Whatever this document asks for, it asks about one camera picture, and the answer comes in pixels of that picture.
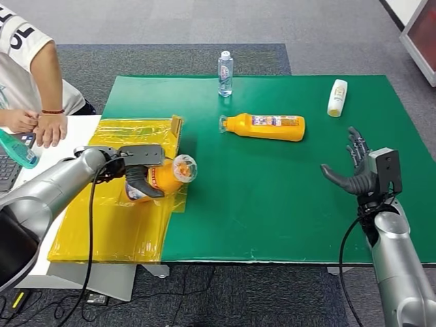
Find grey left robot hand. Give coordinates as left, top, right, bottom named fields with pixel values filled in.
left=123, top=164, right=166, bottom=200

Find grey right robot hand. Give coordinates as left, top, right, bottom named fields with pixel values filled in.
left=320, top=126, right=377, bottom=197

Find orange bottle with clear cap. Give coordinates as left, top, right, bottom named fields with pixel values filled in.
left=219, top=112, right=306, bottom=143
left=123, top=154, right=198, bottom=204

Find small white bottle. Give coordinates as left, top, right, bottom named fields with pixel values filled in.
left=327, top=78, right=348, bottom=119

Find clear water bottle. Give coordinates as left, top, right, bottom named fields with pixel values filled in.
left=217, top=50, right=234, bottom=98

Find teal spray bottle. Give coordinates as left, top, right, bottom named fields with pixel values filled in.
left=0, top=129, right=39, bottom=170

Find yellow plastic sheet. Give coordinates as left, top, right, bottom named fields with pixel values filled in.
left=48, top=117, right=189, bottom=264

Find person's left hand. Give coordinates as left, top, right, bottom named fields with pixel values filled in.
left=34, top=112, right=68, bottom=149

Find person's hand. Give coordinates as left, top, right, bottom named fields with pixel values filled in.
left=34, top=112, right=68, bottom=149
left=7, top=108, right=39, bottom=134

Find black power adapter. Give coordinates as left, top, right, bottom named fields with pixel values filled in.
left=84, top=293, right=109, bottom=308

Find green table mat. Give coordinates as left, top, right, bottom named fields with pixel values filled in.
left=102, top=74, right=436, bottom=265

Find cabinet with red panels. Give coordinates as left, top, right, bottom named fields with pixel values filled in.
left=400, top=0, right=436, bottom=87

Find person's right hand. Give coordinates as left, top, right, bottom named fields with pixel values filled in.
left=7, top=108, right=39, bottom=134

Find person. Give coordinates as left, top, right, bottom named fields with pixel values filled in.
left=0, top=4, right=97, bottom=149

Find black box with yellow stripe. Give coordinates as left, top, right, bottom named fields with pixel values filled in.
left=10, top=291, right=26, bottom=311

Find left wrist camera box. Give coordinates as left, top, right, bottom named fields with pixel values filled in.
left=117, top=144, right=166, bottom=168

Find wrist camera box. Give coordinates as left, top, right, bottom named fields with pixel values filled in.
left=117, top=144, right=166, bottom=168
left=367, top=147, right=403, bottom=200

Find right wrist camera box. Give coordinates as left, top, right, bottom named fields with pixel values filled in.
left=367, top=147, right=403, bottom=200

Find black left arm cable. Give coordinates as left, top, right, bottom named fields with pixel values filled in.
left=56, top=155, right=124, bottom=327

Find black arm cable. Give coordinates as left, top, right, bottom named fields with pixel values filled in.
left=339, top=212, right=369, bottom=327
left=56, top=155, right=124, bottom=327

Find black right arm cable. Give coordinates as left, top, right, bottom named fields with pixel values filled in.
left=339, top=212, right=369, bottom=327

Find grey desk base plate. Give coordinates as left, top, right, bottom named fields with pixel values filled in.
left=48, top=263, right=137, bottom=302

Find black floor cable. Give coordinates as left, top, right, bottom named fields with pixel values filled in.
left=109, top=267, right=216, bottom=327

